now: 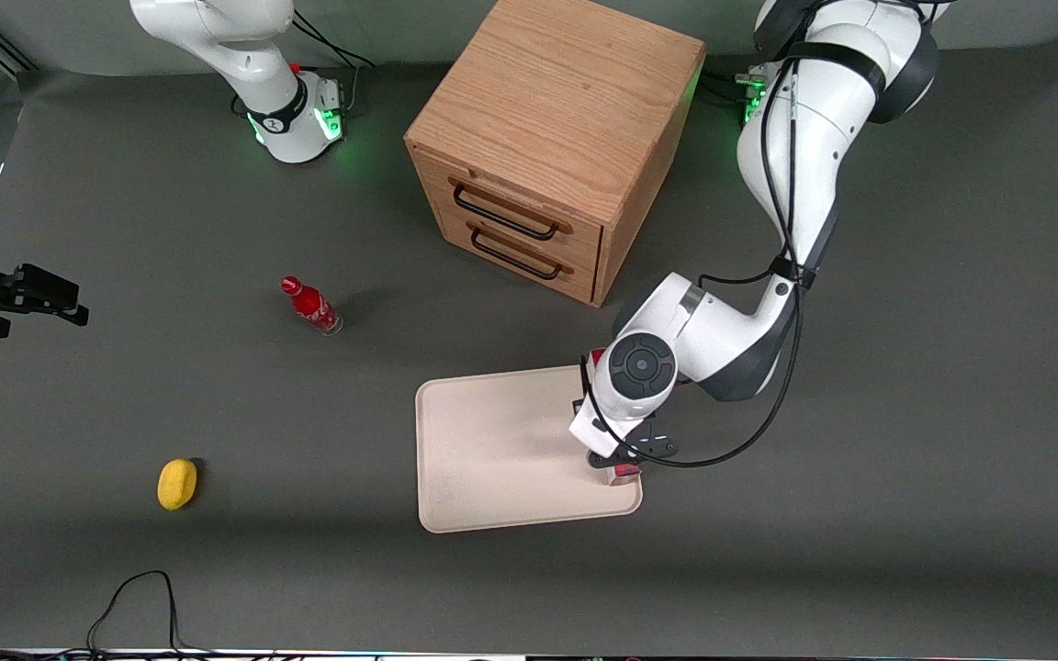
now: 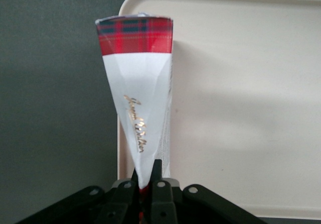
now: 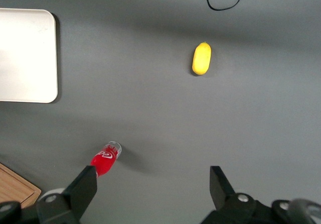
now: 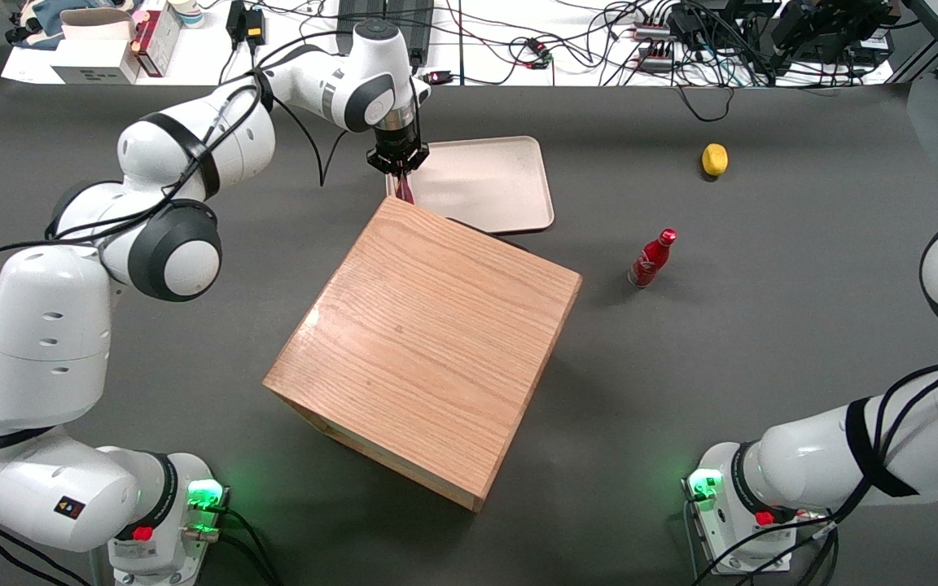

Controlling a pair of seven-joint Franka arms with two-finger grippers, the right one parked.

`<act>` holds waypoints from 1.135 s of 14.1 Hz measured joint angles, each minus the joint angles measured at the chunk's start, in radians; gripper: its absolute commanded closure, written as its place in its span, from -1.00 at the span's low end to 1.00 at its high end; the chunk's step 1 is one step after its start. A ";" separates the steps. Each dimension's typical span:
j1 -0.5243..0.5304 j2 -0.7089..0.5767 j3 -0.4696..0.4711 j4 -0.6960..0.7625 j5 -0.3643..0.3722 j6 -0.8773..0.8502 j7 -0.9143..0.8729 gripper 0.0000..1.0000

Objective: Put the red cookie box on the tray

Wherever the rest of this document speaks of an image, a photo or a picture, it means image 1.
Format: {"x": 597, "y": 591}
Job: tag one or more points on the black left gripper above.
{"x": 577, "y": 406}

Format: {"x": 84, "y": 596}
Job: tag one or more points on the red cookie box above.
{"x": 625, "y": 476}

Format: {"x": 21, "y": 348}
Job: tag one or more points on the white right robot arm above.
{"x": 217, "y": 37}

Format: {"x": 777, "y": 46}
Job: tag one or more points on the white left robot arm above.
{"x": 814, "y": 156}

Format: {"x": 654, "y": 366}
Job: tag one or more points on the white rectangular tray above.
{"x": 492, "y": 459}

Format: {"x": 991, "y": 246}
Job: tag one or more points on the yellow lemon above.
{"x": 177, "y": 484}

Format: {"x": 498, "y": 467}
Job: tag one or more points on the red cola bottle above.
{"x": 310, "y": 307}

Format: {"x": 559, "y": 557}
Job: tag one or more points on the wooden board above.
{"x": 557, "y": 92}

